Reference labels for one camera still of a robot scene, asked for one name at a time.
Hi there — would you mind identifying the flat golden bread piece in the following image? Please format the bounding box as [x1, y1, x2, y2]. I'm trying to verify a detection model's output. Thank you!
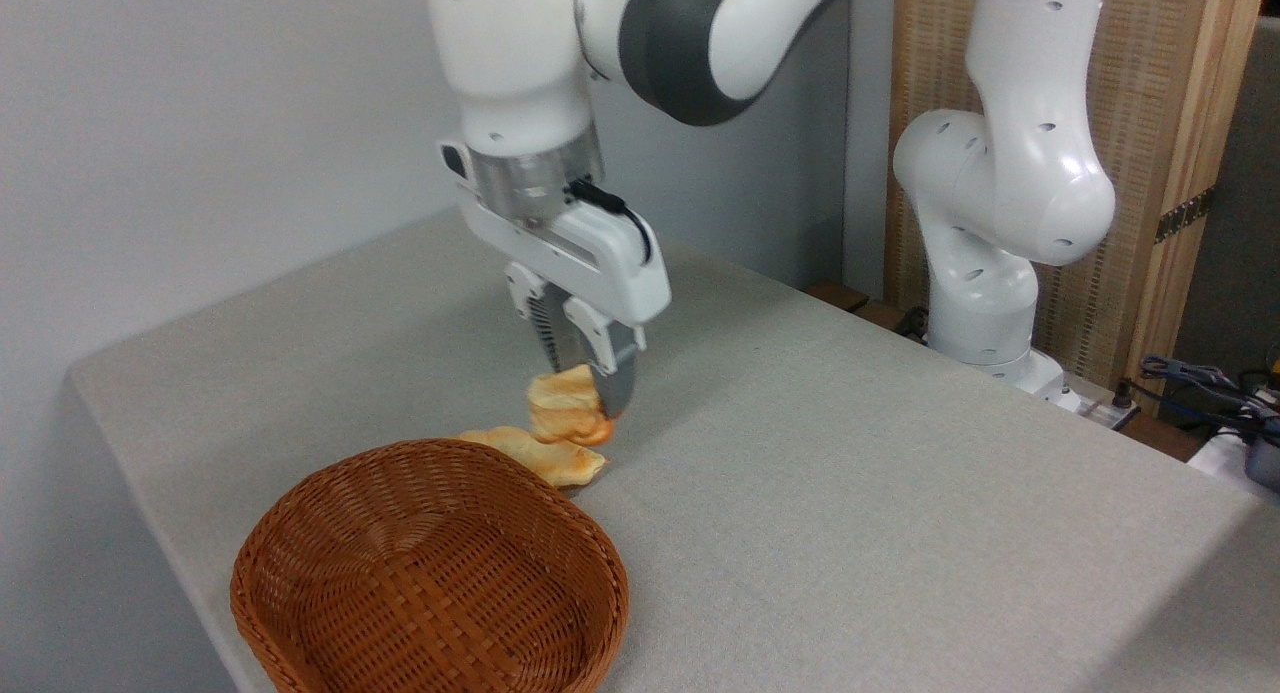
[458, 426, 608, 489]

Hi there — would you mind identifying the metal screen hinge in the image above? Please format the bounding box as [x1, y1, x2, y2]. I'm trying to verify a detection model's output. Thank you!
[1155, 187, 1217, 244]

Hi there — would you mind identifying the brown woven wicker basket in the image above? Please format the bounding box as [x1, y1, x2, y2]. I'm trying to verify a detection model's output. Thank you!
[230, 438, 631, 693]

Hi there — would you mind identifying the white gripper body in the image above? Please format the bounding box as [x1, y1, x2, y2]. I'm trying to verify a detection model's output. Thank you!
[440, 141, 673, 326]

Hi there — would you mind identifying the white box under cables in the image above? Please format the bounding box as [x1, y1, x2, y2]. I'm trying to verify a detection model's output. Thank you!
[1188, 428, 1280, 496]

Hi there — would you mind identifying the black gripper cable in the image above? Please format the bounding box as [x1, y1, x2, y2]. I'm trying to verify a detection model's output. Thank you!
[568, 178, 654, 264]

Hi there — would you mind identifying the wooden woven folding screen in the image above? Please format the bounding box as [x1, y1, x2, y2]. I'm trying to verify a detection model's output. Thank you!
[885, 0, 1271, 414]

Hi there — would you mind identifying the brown wooden ledge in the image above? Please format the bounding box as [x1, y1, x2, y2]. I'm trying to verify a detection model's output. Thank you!
[805, 281, 931, 342]

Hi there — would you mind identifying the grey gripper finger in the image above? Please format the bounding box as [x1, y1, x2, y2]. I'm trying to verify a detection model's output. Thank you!
[503, 263, 591, 374]
[565, 298, 647, 420]

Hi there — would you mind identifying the round puffy bread roll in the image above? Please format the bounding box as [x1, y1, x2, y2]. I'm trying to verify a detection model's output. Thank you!
[527, 365, 615, 446]

